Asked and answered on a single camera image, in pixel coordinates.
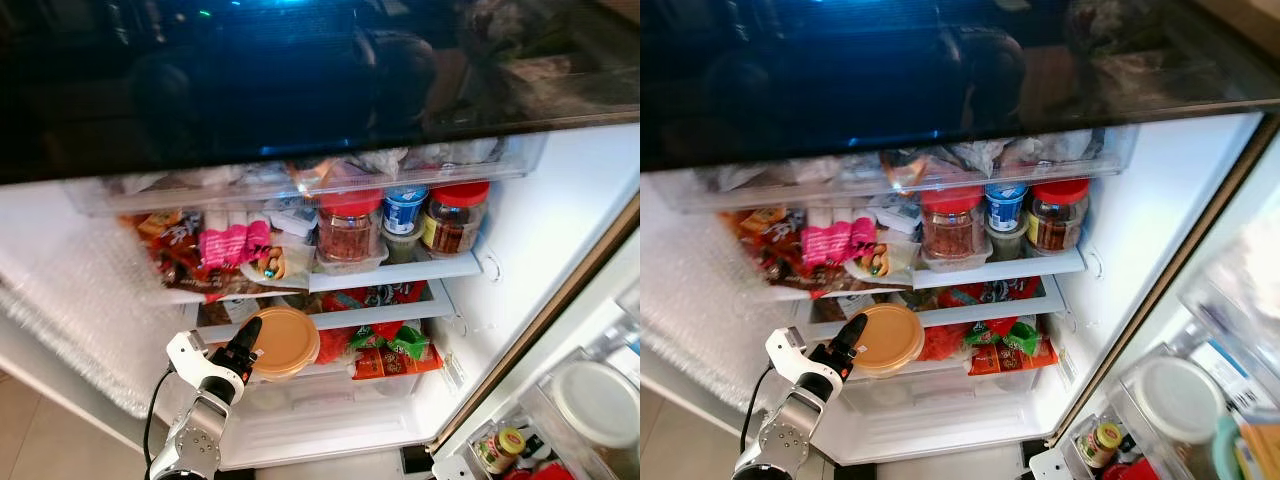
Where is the round container with orange lid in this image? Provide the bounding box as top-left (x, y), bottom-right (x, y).
top-left (245, 307), bottom-right (322, 383)
top-left (850, 303), bottom-right (927, 379)

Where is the white fridge shelf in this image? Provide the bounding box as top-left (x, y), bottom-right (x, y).
top-left (800, 280), bottom-right (1066, 341)
top-left (195, 285), bottom-right (459, 343)
top-left (160, 252), bottom-right (483, 303)
top-left (770, 248), bottom-right (1086, 301)

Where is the clear fridge drawer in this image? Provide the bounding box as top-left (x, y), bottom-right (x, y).
top-left (655, 130), bottom-right (1141, 213)
top-left (65, 135), bottom-right (549, 216)

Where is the fridge door with bins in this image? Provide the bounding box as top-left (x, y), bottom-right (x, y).
top-left (1040, 130), bottom-right (1280, 480)
top-left (430, 195), bottom-right (641, 480)

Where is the black glass fridge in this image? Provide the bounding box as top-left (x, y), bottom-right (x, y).
top-left (640, 0), bottom-right (1280, 480)
top-left (0, 0), bottom-right (641, 473)

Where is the pink food package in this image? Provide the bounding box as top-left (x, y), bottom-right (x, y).
top-left (800, 218), bottom-right (876, 266)
top-left (198, 222), bottom-right (273, 269)

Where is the red snack package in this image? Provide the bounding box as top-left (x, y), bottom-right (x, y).
top-left (735, 207), bottom-right (811, 291)
top-left (120, 210), bottom-right (206, 293)

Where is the clear plastic tray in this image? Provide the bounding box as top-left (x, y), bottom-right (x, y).
top-left (313, 240), bottom-right (389, 276)
top-left (918, 238), bottom-right (991, 273)

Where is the white food box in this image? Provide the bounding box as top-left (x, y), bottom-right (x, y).
top-left (268, 200), bottom-right (319, 241)
top-left (868, 195), bottom-right (921, 236)

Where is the clear crisper drawer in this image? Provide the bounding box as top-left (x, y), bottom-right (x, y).
top-left (215, 368), bottom-right (453, 471)
top-left (815, 365), bottom-right (1071, 466)

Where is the red-lid jar of chili flakes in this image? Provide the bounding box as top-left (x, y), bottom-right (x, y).
top-left (920, 187), bottom-right (986, 259)
top-left (317, 190), bottom-right (386, 263)

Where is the flat red food package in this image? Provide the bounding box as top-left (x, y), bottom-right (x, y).
top-left (325, 282), bottom-right (431, 311)
top-left (935, 280), bottom-right (1041, 307)

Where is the clear bubble wrap sheet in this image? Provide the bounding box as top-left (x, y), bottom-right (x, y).
top-left (640, 205), bottom-right (801, 416)
top-left (0, 205), bottom-right (196, 421)

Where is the red and green food package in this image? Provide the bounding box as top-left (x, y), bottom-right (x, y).
top-left (960, 318), bottom-right (1061, 376)
top-left (345, 322), bottom-right (446, 381)

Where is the blue-lid white cup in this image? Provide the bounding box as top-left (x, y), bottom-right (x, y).
top-left (383, 185), bottom-right (429, 238)
top-left (985, 182), bottom-right (1031, 233)

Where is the red-lid jar with yellow label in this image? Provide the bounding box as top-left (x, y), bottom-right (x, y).
top-left (422, 181), bottom-right (491, 256)
top-left (1027, 178), bottom-right (1091, 253)

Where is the container with white round lid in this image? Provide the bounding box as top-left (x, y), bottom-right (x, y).
top-left (550, 360), bottom-right (641, 451)
top-left (1125, 357), bottom-right (1227, 447)

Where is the yellow-lid glass jar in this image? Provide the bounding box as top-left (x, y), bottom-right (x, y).
top-left (1078, 422), bottom-right (1123, 469)
top-left (475, 427), bottom-right (528, 476)

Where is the red packaged item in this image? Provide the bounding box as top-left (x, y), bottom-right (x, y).
top-left (1100, 458), bottom-right (1161, 480)
top-left (500, 460), bottom-right (576, 480)

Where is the white box with barcode label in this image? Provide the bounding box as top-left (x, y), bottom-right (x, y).
top-left (1195, 340), bottom-right (1253, 416)

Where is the teal plastic item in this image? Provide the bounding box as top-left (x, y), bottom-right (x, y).
top-left (1214, 415), bottom-right (1247, 480)

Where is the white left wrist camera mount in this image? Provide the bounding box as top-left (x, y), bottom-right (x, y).
top-left (165, 330), bottom-right (216, 381)
top-left (765, 325), bottom-right (813, 377)

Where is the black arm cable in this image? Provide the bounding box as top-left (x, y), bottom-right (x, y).
top-left (143, 367), bottom-right (177, 471)
top-left (738, 363), bottom-right (773, 456)

